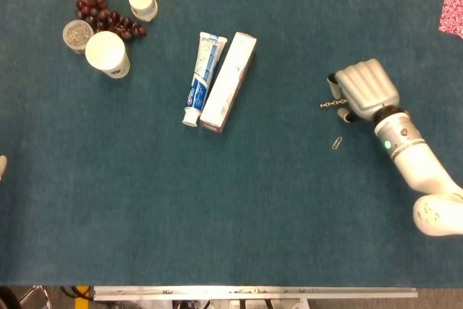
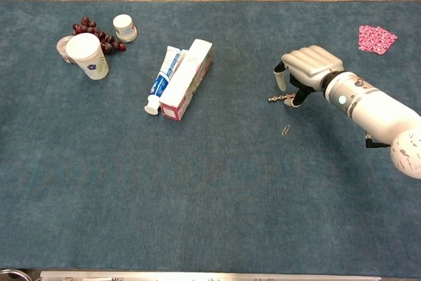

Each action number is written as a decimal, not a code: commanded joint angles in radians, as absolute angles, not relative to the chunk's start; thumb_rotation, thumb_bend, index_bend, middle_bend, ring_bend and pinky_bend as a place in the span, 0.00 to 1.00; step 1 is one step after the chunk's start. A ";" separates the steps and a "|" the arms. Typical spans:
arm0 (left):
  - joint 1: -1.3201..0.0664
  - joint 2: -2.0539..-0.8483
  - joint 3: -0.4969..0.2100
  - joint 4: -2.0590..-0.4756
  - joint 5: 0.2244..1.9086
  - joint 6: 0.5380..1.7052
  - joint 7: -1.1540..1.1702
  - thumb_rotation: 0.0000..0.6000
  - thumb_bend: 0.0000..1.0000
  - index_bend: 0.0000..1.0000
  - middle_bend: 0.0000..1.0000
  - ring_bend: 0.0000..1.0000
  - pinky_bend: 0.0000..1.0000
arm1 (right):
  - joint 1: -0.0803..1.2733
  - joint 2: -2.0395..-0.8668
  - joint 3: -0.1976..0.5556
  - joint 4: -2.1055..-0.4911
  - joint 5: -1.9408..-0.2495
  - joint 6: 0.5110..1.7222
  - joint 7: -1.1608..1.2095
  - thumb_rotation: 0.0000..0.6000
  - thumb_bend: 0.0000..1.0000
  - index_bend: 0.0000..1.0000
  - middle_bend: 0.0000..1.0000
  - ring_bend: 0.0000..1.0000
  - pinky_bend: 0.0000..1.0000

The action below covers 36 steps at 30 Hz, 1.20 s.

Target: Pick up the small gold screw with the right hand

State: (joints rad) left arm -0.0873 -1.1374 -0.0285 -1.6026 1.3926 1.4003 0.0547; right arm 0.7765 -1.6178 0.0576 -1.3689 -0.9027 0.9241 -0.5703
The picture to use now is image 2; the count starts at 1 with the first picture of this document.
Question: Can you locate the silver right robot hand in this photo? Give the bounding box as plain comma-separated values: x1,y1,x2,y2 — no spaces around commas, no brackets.
273,45,344,108

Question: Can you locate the small metal chain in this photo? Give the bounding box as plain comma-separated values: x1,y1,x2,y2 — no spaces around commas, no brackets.
268,93,295,103

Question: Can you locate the red patterned cloth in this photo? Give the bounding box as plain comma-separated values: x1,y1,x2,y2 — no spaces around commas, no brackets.
358,24,399,57

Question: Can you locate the white pink toothpaste box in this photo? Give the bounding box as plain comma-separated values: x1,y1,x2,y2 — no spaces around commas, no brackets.
159,38,214,122

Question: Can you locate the teal felt table mat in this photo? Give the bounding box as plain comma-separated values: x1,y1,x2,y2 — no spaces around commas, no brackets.
0,0,421,279

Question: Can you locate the white toothpaste tube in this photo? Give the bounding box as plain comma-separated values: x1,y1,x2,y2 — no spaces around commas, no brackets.
143,45,184,117

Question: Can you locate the small white jar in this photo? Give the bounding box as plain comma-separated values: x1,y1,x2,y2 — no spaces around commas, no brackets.
112,14,138,43

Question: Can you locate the dark red grape bunch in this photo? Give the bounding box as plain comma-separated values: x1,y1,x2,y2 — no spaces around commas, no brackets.
71,16,127,55

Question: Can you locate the white flower paper cup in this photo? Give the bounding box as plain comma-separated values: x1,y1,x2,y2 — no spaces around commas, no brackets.
65,32,110,80

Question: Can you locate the grey tape roll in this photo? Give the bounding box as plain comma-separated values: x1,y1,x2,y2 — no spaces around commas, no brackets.
56,35,76,64

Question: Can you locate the round metal part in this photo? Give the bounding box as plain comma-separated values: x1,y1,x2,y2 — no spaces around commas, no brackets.
0,268,33,281

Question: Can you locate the silver metal rail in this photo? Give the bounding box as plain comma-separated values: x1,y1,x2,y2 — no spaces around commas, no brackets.
39,270,382,281

